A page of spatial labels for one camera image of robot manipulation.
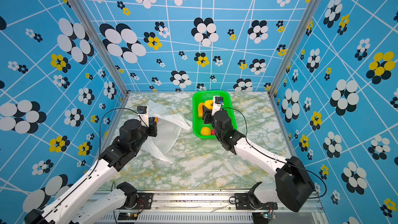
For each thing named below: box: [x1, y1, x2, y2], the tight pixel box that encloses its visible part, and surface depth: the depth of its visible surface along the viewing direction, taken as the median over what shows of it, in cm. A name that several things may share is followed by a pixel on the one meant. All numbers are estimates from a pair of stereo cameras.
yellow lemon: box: [201, 126, 211, 136], surface depth 93 cm
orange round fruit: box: [203, 100, 214, 110], surface depth 76 cm
